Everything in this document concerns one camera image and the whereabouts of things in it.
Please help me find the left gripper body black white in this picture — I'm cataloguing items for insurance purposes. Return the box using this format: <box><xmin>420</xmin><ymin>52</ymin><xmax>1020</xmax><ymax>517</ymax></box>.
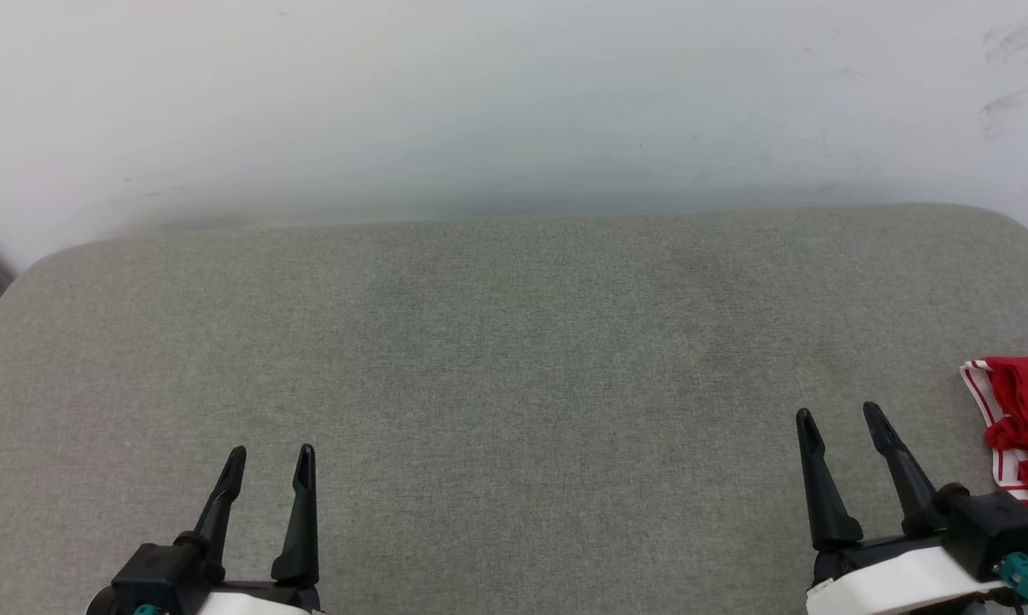
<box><xmin>85</xmin><ymin>540</ymin><xmax>324</xmax><ymax>615</ymax></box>

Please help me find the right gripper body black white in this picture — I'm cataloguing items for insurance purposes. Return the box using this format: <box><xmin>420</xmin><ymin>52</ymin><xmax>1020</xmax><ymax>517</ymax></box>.
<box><xmin>807</xmin><ymin>485</ymin><xmax>1028</xmax><ymax>615</ymax></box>

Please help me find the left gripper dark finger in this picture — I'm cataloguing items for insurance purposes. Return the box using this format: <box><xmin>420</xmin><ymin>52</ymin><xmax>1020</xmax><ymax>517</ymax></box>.
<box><xmin>270</xmin><ymin>442</ymin><xmax>321</xmax><ymax>589</ymax></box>
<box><xmin>174</xmin><ymin>444</ymin><xmax>248</xmax><ymax>585</ymax></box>

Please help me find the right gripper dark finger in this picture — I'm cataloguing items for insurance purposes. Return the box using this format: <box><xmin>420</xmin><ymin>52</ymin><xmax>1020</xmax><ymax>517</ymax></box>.
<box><xmin>862</xmin><ymin>401</ymin><xmax>969</xmax><ymax>539</ymax></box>
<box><xmin>793</xmin><ymin>407</ymin><xmax>865</xmax><ymax>554</ymax></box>

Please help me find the grey fabric sofa cushion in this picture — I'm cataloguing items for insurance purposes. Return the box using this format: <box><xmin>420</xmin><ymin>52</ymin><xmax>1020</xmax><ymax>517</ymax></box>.
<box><xmin>0</xmin><ymin>203</ymin><xmax>1028</xmax><ymax>615</ymax></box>

